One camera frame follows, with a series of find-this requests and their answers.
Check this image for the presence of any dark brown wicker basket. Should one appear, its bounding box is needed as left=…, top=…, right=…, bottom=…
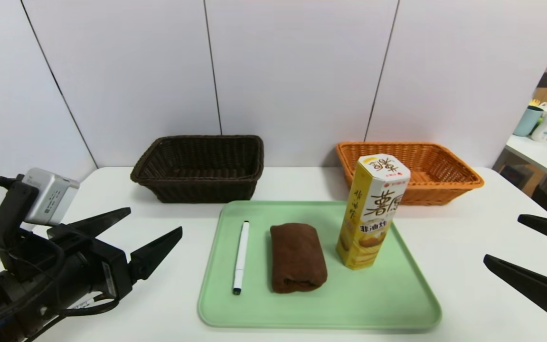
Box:
left=130, top=135, right=264, bottom=204

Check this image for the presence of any teal cup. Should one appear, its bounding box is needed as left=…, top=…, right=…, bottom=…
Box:
left=513, top=105, right=544, bottom=137

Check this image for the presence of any orange wicker basket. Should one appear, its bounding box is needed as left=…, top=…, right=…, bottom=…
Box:
left=335, top=141, right=484, bottom=206

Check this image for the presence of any white side table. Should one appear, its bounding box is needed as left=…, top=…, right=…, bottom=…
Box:
left=505, top=134, right=547, bottom=187

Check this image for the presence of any white marker pen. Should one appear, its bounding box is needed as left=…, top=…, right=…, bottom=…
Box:
left=233, top=221, right=250, bottom=295

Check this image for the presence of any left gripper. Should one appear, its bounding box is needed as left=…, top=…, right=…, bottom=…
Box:
left=46, top=207, right=183, bottom=305

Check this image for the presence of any brown towel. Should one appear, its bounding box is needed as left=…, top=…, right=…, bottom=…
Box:
left=270, top=223, right=328, bottom=293

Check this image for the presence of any yellow potato chips box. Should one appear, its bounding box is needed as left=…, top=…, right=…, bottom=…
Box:
left=336, top=154, right=411, bottom=270

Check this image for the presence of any light green plastic tray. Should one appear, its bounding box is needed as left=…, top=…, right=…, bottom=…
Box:
left=198, top=200, right=442, bottom=329

